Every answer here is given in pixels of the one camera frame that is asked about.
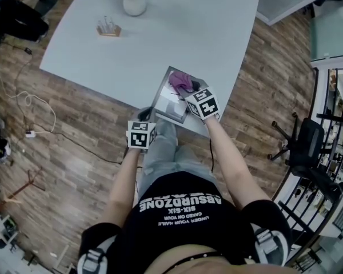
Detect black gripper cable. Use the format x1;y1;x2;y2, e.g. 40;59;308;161
208;137;216;174

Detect black metal railing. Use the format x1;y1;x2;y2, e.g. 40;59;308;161
274;66;343;271

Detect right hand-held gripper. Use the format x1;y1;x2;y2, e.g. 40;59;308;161
177;78;221;121

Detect black floor cable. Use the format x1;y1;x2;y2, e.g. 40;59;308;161
0;40;123;165

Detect person's right forearm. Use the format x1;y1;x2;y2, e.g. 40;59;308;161
205;115;273;211

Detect black office chair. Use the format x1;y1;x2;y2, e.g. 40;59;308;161
269;111;343;203

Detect black printed t-shirt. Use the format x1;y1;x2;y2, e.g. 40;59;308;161
77;171;292;274

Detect purple cloth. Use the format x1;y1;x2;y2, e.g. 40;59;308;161
167;70;194;93

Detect person's left forearm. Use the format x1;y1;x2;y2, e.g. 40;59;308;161
94;146;145;231

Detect light grey jeans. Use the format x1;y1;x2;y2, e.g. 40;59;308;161
138;117;218;199

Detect wooden holder with glass tubes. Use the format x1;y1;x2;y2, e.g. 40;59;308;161
95;15;123;38

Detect white ceramic vase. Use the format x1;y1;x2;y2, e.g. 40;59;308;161
122;0;148;17

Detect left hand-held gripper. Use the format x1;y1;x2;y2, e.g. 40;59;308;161
126;106;157;154

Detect white floor cable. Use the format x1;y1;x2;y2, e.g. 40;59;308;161
0;72;57;134

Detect brown wooden coat stand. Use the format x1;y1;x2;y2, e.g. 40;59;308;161
2;166;47;208

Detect grey shoulder harness strap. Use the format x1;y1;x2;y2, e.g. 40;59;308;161
253;228;289;267
77;247;107;274

